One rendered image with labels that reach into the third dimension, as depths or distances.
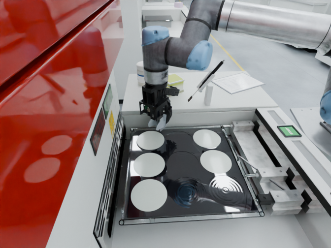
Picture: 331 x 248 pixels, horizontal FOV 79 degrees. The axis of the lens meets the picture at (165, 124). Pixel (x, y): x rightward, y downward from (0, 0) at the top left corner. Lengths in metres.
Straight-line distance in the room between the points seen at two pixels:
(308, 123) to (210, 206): 0.72
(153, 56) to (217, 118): 0.40
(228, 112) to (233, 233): 0.43
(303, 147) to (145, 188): 0.50
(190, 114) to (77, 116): 0.61
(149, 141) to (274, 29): 0.49
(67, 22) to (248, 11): 0.45
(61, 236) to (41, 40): 0.25
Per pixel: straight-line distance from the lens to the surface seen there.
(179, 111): 0.78
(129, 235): 0.63
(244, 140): 0.82
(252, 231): 0.67
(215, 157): 0.69
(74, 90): 0.23
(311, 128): 1.12
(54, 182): 0.19
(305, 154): 0.73
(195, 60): 0.53
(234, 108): 0.83
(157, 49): 0.56
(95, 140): 0.45
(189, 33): 0.56
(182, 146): 0.71
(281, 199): 0.65
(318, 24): 0.61
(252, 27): 0.59
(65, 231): 0.35
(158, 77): 0.60
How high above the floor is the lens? 1.39
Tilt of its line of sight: 38 degrees down
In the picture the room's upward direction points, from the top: straight up
